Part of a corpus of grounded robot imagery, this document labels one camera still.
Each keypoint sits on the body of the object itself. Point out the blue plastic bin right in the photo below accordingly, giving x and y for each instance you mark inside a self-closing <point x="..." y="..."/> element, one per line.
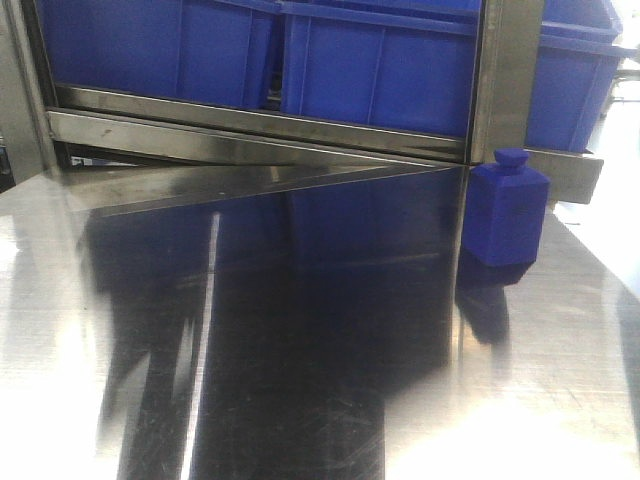
<point x="576" y="64"/>

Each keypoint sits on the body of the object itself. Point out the blue plastic bin middle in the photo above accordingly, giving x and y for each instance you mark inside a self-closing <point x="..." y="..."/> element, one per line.
<point x="396" y="67"/>

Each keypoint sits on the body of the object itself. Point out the blue bottle-shaped part right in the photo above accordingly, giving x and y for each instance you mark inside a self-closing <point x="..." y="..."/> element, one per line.
<point x="505" y="209"/>

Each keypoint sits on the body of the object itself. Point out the blue plastic bin left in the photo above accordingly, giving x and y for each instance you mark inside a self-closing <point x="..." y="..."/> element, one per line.
<point x="217" y="52"/>

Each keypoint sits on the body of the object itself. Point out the stainless steel shelf frame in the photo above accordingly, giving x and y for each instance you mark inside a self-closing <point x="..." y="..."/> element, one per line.
<point x="43" y="124"/>

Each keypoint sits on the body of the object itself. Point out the blue plastic bin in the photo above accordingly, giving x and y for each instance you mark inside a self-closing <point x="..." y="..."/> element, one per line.
<point x="217" y="52"/>
<point x="576" y="64"/>
<point x="396" y="67"/>

